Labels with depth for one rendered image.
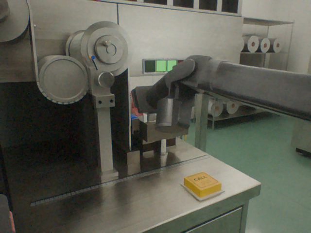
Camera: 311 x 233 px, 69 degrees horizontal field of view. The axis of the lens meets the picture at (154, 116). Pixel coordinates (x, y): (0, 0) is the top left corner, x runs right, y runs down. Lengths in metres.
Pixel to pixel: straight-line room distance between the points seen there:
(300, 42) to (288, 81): 5.08
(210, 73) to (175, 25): 0.79
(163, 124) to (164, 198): 0.22
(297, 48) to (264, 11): 0.99
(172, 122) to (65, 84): 0.32
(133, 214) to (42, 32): 0.71
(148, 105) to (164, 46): 0.61
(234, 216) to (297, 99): 0.48
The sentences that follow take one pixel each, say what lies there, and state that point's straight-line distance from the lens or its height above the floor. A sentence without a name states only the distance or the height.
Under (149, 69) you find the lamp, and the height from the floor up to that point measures 1.17.
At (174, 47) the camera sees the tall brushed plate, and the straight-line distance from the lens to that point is 1.15.
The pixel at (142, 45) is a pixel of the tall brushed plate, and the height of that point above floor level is 1.28.
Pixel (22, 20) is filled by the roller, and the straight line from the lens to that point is 0.64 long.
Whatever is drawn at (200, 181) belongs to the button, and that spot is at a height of 0.92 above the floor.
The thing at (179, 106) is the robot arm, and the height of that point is 1.14.
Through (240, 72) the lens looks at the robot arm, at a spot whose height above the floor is 1.21.
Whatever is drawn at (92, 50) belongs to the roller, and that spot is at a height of 1.25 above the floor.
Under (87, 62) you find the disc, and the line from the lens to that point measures 0.64.
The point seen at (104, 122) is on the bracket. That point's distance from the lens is 0.63.
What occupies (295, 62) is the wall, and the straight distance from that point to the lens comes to 5.43.
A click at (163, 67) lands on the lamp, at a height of 1.18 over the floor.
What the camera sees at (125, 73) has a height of 1.18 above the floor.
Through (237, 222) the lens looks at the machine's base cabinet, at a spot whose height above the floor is 0.77.
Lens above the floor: 1.24
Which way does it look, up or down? 15 degrees down
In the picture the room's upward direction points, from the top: straight up
